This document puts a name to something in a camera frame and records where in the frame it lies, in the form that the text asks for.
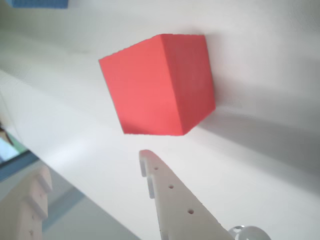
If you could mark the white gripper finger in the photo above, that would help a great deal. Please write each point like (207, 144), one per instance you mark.
(180, 215)
(20, 215)

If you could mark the red foam cube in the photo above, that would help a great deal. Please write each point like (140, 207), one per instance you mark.
(155, 87)

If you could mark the blue foam cube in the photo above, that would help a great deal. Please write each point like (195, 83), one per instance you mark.
(37, 3)

